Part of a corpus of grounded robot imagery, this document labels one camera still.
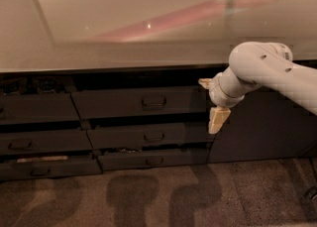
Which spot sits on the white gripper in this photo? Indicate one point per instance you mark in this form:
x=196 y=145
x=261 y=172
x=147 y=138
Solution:
x=216 y=92

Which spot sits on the dark grey drawer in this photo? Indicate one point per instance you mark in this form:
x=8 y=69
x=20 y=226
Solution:
x=36 y=108
x=153 y=159
x=41 y=142
x=49 y=169
x=112 y=103
x=149 y=135

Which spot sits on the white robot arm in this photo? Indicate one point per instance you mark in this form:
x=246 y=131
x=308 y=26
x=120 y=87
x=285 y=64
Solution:
x=251 y=66

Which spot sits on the dark grey cabinet door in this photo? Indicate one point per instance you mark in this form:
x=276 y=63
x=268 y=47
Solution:
x=266 y=125

